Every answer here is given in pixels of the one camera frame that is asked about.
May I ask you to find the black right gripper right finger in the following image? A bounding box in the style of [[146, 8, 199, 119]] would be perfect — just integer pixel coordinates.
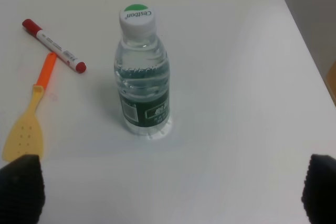
[[301, 154, 335, 224]]

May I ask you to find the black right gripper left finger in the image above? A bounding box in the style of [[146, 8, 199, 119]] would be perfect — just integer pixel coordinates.
[[1, 155, 45, 223]]

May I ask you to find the brown wooden object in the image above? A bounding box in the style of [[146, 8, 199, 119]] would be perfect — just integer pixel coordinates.
[[324, 62, 336, 104]]

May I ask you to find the yellow orange toy spatula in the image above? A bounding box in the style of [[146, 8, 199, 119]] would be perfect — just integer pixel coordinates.
[[2, 52, 57, 162]]

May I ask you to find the red whiteboard marker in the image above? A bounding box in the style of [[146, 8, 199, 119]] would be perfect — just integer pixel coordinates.
[[22, 19, 87, 73]]

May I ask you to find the clear water bottle green label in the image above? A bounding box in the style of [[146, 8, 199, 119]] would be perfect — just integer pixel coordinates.
[[114, 4, 170, 135]]

